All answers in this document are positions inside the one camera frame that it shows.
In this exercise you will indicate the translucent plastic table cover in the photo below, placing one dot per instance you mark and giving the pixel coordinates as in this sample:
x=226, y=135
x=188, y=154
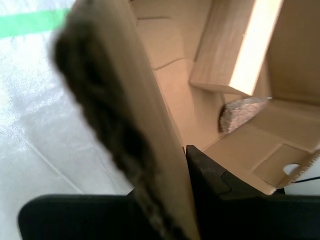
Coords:
x=37, y=112

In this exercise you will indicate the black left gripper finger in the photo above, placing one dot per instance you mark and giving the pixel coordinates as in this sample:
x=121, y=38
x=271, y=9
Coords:
x=75, y=217
x=250, y=217

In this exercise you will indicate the speckled granite rock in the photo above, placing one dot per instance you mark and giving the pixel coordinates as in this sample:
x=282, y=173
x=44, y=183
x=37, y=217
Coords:
x=237, y=115

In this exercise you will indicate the brown cardboard box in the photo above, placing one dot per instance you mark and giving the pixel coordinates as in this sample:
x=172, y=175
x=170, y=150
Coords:
x=140, y=112

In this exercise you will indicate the green tape strip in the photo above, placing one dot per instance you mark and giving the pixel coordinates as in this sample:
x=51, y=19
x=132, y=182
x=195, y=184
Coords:
x=25, y=23

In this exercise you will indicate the light wooden block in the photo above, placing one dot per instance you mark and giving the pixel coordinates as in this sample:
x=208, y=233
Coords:
x=220, y=50

